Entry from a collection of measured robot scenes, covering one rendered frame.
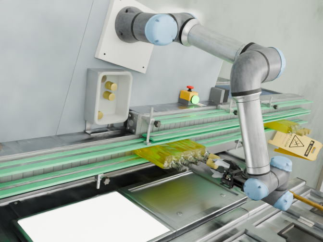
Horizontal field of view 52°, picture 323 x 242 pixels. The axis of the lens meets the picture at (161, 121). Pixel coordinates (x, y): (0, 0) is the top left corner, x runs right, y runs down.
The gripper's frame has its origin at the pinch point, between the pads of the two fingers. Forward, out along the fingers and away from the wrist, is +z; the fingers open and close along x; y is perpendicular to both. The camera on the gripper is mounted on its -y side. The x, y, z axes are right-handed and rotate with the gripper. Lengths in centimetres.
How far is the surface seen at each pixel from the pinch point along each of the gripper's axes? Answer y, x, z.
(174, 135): 3.4, -6.5, 23.0
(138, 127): 20.1, -10.1, 30.3
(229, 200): 0.8, 11.8, -10.8
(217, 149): -47, 12, 31
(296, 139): -320, 64, 87
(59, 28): 54, -48, 44
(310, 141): -326, 63, 71
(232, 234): 16.3, 14.8, -23.7
